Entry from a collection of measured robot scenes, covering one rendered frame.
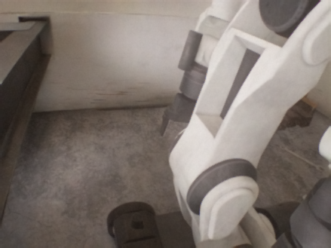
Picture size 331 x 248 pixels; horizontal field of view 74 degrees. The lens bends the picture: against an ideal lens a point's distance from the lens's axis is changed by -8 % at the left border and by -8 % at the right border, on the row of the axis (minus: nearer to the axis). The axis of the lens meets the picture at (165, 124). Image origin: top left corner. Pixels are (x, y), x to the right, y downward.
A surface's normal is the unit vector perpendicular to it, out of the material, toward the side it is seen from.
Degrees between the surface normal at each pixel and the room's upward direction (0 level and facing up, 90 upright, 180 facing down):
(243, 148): 90
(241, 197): 90
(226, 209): 90
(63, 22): 90
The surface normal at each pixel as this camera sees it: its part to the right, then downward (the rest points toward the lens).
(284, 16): -0.95, 0.07
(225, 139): 0.29, 0.53
